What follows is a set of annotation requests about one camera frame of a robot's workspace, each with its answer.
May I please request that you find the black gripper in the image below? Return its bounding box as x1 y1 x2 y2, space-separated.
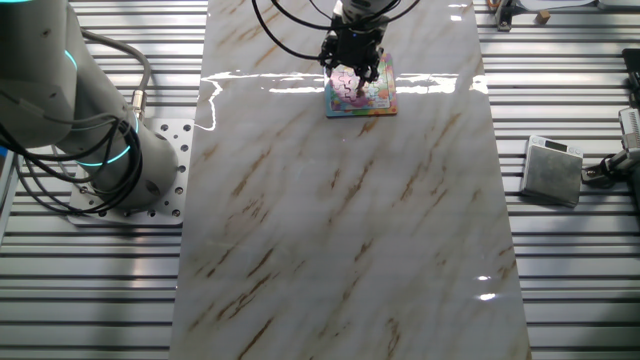
329 27 389 100

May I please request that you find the colourful butterfly puzzle board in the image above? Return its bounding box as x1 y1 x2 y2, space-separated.
323 53 400 119

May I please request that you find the black upright clamp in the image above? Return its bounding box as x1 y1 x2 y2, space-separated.
494 0 516 32

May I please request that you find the marble pattern board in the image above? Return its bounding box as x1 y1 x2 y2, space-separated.
169 0 532 360

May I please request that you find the silver digital scale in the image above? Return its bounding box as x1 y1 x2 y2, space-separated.
518 134 585 209

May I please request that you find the black metal clamp connector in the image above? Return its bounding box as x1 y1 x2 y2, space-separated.
581 151 631 190

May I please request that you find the grey flat object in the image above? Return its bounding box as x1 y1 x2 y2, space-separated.
597 0 640 11

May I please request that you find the black box device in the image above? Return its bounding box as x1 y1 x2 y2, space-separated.
621 48 640 107

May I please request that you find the grey ribbed device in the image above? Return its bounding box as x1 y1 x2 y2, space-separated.
617 106 640 151

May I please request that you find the long black cable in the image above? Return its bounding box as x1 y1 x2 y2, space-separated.
250 0 329 62
271 0 422 32

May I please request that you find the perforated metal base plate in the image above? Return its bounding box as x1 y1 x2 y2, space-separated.
67 118 195 227

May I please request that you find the grey cable with metal plug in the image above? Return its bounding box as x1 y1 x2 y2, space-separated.
79 28 154 124

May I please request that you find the black cable loop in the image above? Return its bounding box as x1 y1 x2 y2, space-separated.
12 117 145 216
0 117 129 184

